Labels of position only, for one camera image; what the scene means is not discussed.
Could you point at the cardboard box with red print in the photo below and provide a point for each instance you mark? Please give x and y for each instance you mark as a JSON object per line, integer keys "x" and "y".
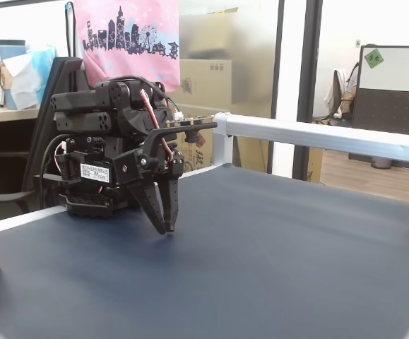
{"x": 200, "y": 155}

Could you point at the brown cardboard box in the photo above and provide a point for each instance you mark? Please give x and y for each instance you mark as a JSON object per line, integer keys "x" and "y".
{"x": 253, "y": 155}

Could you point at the cardboard box with black print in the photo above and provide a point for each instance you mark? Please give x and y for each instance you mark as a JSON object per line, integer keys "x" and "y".
{"x": 207, "y": 84}

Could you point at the wooden desk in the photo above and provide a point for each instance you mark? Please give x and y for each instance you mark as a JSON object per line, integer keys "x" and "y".
{"x": 6, "y": 114}

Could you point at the blue tissue pack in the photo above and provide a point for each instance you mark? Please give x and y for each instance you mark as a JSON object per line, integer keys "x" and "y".
{"x": 45, "y": 60}

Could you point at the white crumpled paper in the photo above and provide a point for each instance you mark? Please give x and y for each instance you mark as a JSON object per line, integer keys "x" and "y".
{"x": 24, "y": 77}

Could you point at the pink city-print banner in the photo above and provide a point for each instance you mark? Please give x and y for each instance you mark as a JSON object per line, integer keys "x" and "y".
{"x": 94, "y": 21}

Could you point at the open plain cardboard box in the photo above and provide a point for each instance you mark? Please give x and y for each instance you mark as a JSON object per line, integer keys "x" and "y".
{"x": 207, "y": 39}

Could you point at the white hanging garment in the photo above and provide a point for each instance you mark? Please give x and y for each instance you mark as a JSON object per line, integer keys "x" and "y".
{"x": 336, "y": 92}

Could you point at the small grey bin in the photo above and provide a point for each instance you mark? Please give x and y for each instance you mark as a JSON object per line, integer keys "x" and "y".
{"x": 381, "y": 162}

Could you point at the black partition with whiteboard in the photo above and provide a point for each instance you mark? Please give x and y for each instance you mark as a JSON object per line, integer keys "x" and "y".
{"x": 384, "y": 113}

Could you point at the green diamond sticker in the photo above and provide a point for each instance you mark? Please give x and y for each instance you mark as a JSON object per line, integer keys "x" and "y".
{"x": 374, "y": 59}

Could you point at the camera circuit board with mount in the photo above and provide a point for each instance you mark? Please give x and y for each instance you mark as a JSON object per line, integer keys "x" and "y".
{"x": 190, "y": 127}

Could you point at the slim black frame post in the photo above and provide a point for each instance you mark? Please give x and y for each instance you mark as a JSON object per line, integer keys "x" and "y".
{"x": 277, "y": 70}

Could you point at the wide black frame post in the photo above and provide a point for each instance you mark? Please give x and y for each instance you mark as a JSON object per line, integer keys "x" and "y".
{"x": 308, "y": 70}

